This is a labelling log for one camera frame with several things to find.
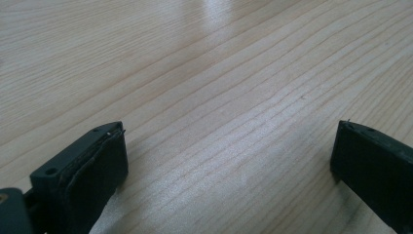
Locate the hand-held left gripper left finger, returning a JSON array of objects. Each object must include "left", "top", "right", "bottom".
[{"left": 29, "top": 121, "right": 130, "bottom": 234}]

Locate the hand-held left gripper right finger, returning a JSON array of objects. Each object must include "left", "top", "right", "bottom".
[{"left": 329, "top": 119, "right": 413, "bottom": 234}]

